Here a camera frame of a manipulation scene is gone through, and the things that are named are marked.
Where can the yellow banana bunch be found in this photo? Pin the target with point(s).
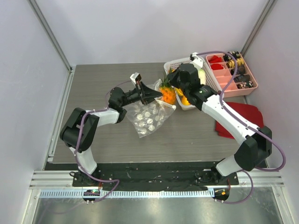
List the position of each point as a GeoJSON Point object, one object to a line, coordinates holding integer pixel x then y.
{"type": "Point", "coordinates": [179, 92]}

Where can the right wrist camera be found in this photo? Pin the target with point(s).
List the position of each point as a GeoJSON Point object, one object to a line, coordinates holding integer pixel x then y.
{"type": "Point", "coordinates": [196, 60]}

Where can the pink divided tray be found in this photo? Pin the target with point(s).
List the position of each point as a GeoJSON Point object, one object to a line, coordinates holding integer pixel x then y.
{"type": "Point", "coordinates": [232, 72]}

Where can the clear spotted zip bag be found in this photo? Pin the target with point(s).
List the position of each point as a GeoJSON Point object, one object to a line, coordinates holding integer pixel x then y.
{"type": "Point", "coordinates": [146, 119]}

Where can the red folded cloth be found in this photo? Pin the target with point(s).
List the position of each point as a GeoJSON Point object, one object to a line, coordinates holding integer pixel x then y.
{"type": "Point", "coordinates": [249, 112]}

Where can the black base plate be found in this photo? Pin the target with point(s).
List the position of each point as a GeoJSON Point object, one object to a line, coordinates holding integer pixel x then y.
{"type": "Point", "coordinates": [148, 176]}

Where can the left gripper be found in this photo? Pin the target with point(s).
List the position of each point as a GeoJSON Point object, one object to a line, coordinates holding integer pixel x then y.
{"type": "Point", "coordinates": [147, 94]}

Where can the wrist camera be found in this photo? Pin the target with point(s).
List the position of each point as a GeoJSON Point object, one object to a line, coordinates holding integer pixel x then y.
{"type": "Point", "coordinates": [135, 78]}
{"type": "Point", "coordinates": [196, 60]}

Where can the orange toy pineapple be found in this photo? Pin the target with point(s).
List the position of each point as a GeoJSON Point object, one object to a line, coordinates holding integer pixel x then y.
{"type": "Point", "coordinates": [168, 93]}

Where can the yellow orange mango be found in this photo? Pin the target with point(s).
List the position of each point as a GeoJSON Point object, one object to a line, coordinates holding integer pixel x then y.
{"type": "Point", "coordinates": [184, 101]}

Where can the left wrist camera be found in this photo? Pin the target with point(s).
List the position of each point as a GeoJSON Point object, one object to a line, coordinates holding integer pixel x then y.
{"type": "Point", "coordinates": [135, 78]}

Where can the white plastic fruit basket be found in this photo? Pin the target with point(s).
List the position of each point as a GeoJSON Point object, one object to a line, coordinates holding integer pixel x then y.
{"type": "Point", "coordinates": [210, 78]}

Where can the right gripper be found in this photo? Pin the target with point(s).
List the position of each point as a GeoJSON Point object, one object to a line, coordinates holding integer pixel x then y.
{"type": "Point", "coordinates": [173, 77]}

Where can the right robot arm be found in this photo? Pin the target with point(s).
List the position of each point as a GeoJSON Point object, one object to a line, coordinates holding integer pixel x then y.
{"type": "Point", "coordinates": [254, 142]}

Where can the white radish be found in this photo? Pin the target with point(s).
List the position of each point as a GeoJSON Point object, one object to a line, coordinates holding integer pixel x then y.
{"type": "Point", "coordinates": [202, 76]}

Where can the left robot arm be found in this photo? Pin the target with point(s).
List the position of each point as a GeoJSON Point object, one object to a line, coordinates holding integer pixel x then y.
{"type": "Point", "coordinates": [79, 130]}

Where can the white slotted cable duct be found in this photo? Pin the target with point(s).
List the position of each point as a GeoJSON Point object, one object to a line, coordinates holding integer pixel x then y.
{"type": "Point", "coordinates": [91, 193]}

